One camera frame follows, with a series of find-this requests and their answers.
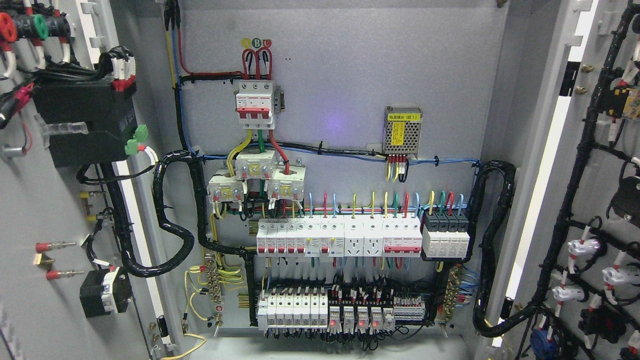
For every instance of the grey cabinet door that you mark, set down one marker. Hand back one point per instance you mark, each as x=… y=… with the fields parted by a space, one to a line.
x=562 y=255
x=43 y=319

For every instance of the white current transformers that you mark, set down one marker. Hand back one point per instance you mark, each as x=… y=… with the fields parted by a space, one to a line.
x=257 y=171

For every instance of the row of white breakers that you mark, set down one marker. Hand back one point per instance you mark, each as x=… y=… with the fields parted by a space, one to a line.
x=310 y=237

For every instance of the metal mesh power supply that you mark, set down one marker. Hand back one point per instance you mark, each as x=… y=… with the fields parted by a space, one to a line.
x=402 y=130

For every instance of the red white circuit breaker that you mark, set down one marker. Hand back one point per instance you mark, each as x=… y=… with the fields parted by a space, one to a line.
x=401 y=237

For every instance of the red white main breaker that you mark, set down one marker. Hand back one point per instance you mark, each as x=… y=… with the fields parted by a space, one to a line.
x=258 y=104

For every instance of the lower row white breakers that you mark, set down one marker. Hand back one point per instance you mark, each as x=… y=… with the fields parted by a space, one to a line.
x=293 y=310

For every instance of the brass ground bar left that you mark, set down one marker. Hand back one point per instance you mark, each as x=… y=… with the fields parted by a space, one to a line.
x=213 y=283

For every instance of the brass ground bar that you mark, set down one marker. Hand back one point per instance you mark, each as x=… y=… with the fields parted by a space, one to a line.
x=213 y=283
x=450 y=297

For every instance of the row of relay modules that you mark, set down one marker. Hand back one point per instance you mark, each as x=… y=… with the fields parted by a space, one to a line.
x=374 y=317

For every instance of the brass ground bar right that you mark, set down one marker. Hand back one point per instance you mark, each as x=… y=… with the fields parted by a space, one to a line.
x=450 y=297

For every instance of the white din rail sockets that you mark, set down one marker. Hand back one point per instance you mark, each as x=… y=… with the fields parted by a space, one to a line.
x=363 y=236

